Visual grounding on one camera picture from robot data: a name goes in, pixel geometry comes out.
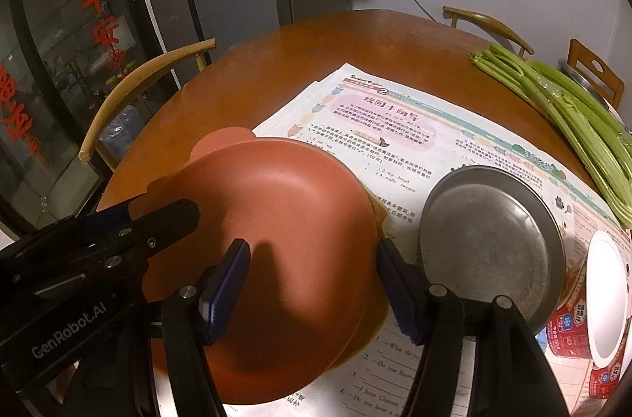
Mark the terracotta plastic bowl with ears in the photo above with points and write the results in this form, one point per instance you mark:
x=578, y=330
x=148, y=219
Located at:
x=296, y=224

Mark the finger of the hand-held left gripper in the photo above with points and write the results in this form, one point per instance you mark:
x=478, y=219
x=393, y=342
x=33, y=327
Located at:
x=111, y=213
x=168, y=217

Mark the glass door with red decals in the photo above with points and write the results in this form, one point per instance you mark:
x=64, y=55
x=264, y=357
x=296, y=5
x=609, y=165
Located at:
x=64, y=76

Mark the curved-back wooden chair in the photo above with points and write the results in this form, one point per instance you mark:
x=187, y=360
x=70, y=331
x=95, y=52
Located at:
x=148, y=69

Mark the red paper noodle bowl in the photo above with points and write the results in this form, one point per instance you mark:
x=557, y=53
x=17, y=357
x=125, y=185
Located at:
x=607, y=293
x=605, y=380

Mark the metal plate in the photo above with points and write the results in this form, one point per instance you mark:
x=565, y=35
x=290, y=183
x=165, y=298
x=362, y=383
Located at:
x=484, y=239

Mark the printed newspaper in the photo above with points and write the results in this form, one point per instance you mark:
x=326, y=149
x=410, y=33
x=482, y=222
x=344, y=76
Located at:
x=395, y=126

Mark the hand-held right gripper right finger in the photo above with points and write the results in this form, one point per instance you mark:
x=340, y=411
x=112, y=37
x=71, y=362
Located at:
x=397, y=291

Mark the wooden chair with cutout back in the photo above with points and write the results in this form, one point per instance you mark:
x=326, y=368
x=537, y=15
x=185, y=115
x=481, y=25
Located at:
x=582, y=61

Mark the celery bunch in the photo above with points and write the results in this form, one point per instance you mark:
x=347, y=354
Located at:
x=568, y=101

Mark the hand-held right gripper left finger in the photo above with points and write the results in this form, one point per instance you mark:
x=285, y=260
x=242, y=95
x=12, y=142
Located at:
x=227, y=291

